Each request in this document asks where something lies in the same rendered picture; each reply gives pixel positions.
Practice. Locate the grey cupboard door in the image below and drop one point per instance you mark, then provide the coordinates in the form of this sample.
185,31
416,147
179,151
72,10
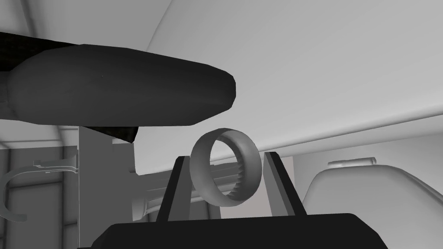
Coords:
38,207

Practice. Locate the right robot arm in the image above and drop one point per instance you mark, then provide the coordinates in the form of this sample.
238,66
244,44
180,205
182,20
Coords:
121,86

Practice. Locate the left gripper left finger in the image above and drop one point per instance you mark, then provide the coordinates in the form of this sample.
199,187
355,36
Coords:
176,197

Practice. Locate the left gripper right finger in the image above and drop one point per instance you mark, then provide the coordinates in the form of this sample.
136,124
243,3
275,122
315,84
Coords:
280,193

